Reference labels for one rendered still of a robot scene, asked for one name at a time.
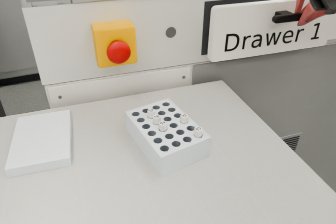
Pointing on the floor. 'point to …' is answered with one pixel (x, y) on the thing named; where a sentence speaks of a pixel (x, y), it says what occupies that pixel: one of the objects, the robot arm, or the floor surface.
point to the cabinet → (246, 95)
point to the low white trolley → (283, 199)
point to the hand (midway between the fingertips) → (300, 18)
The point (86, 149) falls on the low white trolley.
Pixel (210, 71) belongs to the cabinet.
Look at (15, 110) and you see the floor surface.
